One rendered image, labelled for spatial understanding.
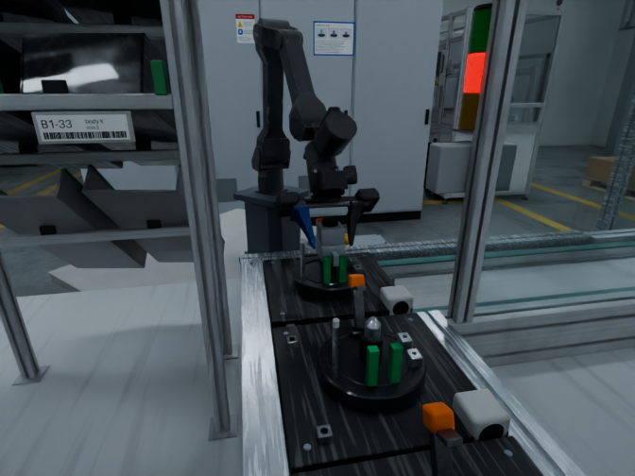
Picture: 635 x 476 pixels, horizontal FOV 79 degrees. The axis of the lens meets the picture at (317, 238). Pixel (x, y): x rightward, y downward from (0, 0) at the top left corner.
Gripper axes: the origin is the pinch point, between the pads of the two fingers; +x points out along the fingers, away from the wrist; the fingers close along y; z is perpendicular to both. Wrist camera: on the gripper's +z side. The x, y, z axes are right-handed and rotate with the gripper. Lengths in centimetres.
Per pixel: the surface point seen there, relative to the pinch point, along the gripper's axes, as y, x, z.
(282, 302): -9.7, 11.9, -2.9
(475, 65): 16.7, -12.2, 26.5
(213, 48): -33, -233, -190
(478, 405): 9.1, 29.3, 20.5
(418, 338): 9.1, 21.0, 7.7
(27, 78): -36.5, -9.4, 26.8
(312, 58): 50, -228, -194
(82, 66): -30.7, -10.1, 27.9
